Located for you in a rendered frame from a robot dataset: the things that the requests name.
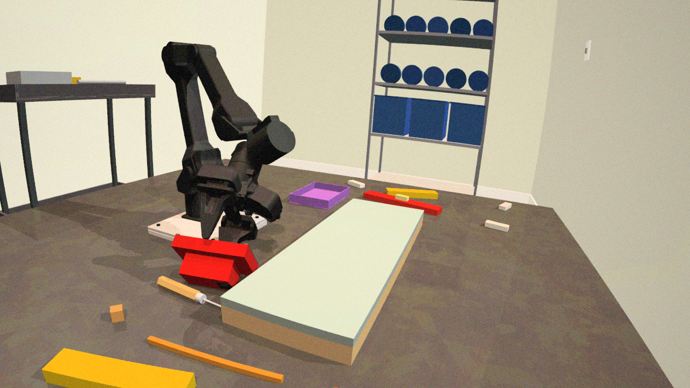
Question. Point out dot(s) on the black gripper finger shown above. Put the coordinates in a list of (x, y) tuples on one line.
[(233, 235), (212, 202)]

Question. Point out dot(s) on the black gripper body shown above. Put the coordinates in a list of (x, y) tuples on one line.
[(234, 176)]

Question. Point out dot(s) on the yellow flat bar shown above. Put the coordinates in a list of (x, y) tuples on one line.
[(76, 369), (425, 194)]

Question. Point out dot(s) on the orange long thin bar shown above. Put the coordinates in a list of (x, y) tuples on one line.
[(223, 363)]

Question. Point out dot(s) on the purple shallow tray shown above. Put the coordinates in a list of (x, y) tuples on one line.
[(319, 195)]

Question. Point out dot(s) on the awl with yellow-brown wooden handle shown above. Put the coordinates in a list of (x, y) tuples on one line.
[(182, 290)]

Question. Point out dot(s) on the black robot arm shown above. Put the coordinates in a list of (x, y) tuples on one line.
[(233, 119)]

